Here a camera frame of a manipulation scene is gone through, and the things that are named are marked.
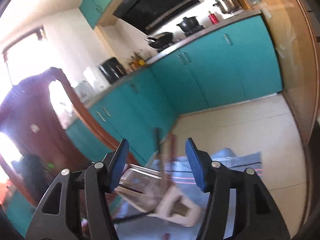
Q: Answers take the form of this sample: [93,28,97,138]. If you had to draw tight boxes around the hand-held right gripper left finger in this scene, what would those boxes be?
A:
[25,139,130,240]

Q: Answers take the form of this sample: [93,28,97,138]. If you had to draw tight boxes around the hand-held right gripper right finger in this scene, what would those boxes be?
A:
[184,137,290,240]

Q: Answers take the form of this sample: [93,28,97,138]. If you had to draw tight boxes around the stainless steel tray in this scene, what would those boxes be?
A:
[117,164,170,198]

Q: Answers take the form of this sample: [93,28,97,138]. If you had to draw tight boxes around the dark chopstick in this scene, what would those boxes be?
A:
[154,127,167,179]

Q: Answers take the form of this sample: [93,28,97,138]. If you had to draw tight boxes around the white plastic utensil holder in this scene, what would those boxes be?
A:
[136,160,200,227]

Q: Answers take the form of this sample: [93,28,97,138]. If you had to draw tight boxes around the bundle of brown chopsticks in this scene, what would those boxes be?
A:
[116,177,144,197]

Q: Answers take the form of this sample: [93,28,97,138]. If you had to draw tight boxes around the blue striped mat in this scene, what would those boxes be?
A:
[110,148,263,240]

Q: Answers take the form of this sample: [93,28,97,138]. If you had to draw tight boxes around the dark wooden chair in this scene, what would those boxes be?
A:
[0,67,140,205]

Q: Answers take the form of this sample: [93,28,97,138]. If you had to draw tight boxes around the white countertop appliance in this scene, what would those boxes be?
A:
[83,66,109,95]

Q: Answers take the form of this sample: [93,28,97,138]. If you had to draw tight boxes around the black countertop appliance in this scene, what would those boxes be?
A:
[99,57,127,84]

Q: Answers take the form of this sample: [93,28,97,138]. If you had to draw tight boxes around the teal lower cabinets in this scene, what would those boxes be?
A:
[5,14,284,205]

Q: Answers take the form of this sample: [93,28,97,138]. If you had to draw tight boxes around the teal cabinets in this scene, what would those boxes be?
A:
[5,14,284,205]
[79,0,137,29]

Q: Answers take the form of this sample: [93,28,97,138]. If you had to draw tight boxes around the group of cooking oil bottles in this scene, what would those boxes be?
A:
[126,52,146,70]

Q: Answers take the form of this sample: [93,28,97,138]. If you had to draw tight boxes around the bright window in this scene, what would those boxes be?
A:
[0,26,50,93]

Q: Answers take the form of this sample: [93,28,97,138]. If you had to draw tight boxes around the black wok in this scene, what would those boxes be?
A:
[146,32,174,49]

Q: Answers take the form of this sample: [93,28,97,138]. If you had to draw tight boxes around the gas stove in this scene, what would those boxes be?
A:
[150,24,204,52]

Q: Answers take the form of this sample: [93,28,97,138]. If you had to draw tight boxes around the black clay pot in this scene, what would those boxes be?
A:
[176,17,198,33]

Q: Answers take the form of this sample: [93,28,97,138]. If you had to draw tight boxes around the wooden framed glass door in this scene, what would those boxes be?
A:
[222,0,318,155]

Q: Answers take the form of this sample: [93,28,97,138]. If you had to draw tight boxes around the red bottle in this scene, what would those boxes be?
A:
[207,11,218,25]

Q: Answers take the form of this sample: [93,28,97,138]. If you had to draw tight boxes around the teal upper cabinets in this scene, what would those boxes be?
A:
[79,0,137,29]

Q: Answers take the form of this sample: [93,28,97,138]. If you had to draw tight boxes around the black range hood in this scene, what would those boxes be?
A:
[112,0,200,34]

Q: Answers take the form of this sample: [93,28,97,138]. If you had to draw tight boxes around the stainless steel stockpot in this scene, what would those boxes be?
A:
[213,0,242,14]

